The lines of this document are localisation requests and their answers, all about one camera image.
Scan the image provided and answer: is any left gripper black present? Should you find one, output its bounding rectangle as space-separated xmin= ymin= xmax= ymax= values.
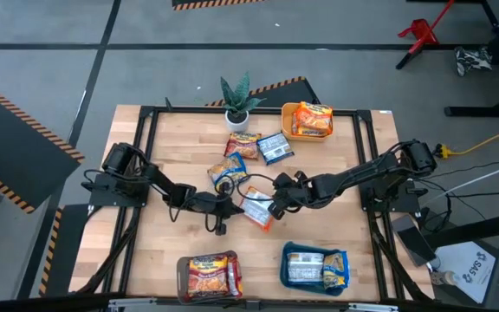
xmin=194 ymin=191 xmax=246 ymax=218

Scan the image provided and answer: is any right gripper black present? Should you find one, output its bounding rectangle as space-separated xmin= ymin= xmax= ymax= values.
xmin=268 ymin=171 xmax=319 ymax=222

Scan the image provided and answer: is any orange chicken ramen pack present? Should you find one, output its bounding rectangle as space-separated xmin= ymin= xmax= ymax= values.
xmin=238 ymin=185 xmax=275 ymax=233
xmin=295 ymin=101 xmax=334 ymax=136

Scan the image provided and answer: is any blue roast chicken ramen pack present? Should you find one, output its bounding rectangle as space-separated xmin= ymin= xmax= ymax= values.
xmin=256 ymin=132 xmax=295 ymax=166
xmin=206 ymin=151 xmax=250 ymax=192
xmin=286 ymin=250 xmax=327 ymax=286
xmin=321 ymin=250 xmax=349 ymax=290

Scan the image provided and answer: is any red roast beef ramen pack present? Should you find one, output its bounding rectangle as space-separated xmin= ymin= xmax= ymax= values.
xmin=187 ymin=254 xmax=231 ymax=300
xmin=226 ymin=254 xmax=244 ymax=298
xmin=224 ymin=132 xmax=262 ymax=160

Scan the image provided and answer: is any blue plastic bin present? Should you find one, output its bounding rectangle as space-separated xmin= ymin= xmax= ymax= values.
xmin=279 ymin=241 xmax=349 ymax=297

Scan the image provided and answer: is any orange plastic bin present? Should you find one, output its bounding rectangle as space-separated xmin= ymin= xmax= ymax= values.
xmin=280 ymin=102 xmax=335 ymax=144

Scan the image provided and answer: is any white plant pot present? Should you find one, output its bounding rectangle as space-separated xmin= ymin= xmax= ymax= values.
xmin=224 ymin=110 xmax=250 ymax=134

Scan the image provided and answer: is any grey translucent plastic bin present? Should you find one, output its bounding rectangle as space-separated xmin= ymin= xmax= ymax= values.
xmin=176 ymin=250 xmax=244 ymax=305

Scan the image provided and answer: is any green snake plant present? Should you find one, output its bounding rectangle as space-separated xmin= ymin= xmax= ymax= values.
xmin=219 ymin=71 xmax=267 ymax=116

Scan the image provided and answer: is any black hazard-striped floor mat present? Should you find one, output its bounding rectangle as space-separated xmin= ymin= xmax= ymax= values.
xmin=171 ymin=0 xmax=268 ymax=12
xmin=204 ymin=75 xmax=322 ymax=107

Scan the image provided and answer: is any dark grey tablet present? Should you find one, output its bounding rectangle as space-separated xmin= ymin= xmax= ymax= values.
xmin=390 ymin=213 xmax=438 ymax=268

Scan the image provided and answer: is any narrow black hazard-striped mat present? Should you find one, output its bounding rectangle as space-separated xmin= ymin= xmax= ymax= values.
xmin=37 ymin=203 xmax=91 ymax=300

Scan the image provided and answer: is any small clear bottle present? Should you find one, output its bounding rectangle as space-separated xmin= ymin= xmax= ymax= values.
xmin=430 ymin=269 xmax=462 ymax=287

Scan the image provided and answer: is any white printed paper sheet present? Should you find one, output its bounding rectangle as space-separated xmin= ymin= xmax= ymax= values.
xmin=432 ymin=240 xmax=497 ymax=304

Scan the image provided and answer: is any black rig crossbar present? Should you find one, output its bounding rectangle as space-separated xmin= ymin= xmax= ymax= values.
xmin=0 ymin=293 xmax=499 ymax=312

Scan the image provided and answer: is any red metal floor stand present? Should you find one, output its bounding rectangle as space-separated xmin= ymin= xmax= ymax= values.
xmin=395 ymin=0 xmax=457 ymax=71

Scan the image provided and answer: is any large black hazard-striped mat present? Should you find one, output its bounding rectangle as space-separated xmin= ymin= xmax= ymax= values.
xmin=0 ymin=75 xmax=87 ymax=216

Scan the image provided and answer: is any person's foot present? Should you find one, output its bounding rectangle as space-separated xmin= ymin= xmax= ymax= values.
xmin=454 ymin=45 xmax=494 ymax=78

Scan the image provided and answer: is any black aluminium table frame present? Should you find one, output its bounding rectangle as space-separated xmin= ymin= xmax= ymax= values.
xmin=75 ymin=105 xmax=435 ymax=304

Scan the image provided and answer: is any white floor cable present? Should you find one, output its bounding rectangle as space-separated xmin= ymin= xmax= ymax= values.
xmin=422 ymin=155 xmax=499 ymax=205

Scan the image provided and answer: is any yellow floor cable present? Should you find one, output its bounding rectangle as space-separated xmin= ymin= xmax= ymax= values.
xmin=437 ymin=120 xmax=499 ymax=158

